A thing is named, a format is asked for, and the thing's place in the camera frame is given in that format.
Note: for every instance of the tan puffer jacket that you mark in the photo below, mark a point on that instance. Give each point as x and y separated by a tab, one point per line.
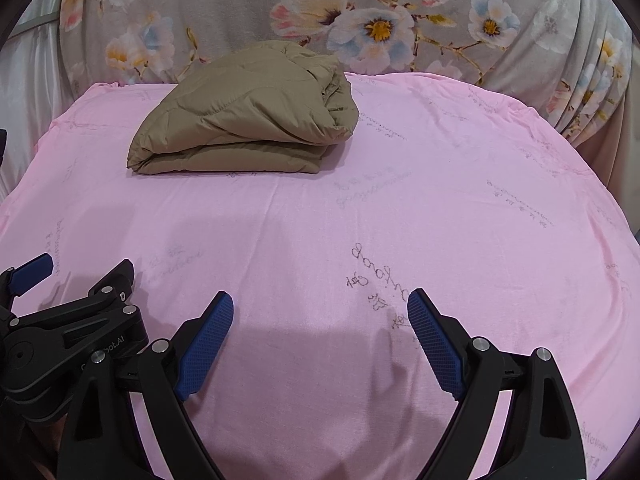
272	107

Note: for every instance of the grey floral blanket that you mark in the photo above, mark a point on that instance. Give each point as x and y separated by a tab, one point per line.
569	59

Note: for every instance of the white satin bedding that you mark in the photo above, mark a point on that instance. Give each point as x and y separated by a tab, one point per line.
34	87

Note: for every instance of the pink printed bed sheet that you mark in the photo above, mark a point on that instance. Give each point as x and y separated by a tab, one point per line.
462	192

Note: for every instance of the person's left hand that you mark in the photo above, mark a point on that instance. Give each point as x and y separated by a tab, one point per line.
46	446

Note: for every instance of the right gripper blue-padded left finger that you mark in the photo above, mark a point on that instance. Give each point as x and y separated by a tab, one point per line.
197	343

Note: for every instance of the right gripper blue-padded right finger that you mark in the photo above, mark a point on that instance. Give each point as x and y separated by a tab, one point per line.
444	342

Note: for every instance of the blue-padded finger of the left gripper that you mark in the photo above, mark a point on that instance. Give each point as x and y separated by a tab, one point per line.
116	285
16	281

